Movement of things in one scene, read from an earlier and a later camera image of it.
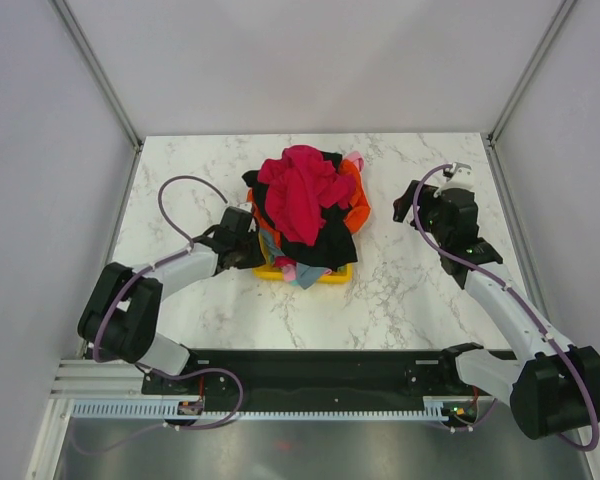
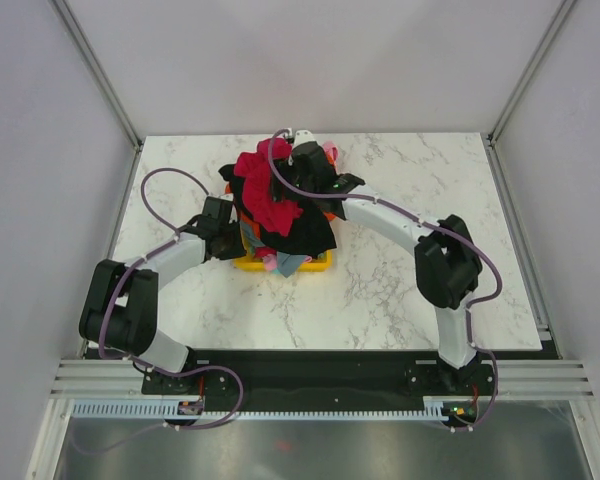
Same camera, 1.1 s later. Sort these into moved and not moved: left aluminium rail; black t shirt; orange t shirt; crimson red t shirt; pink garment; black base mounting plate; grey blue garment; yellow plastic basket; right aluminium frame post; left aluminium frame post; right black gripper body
Moved: crimson red t shirt; black t shirt; yellow plastic basket; orange t shirt; grey blue garment; right black gripper body; pink garment
Not moved: left aluminium rail; black base mounting plate; left aluminium frame post; right aluminium frame post
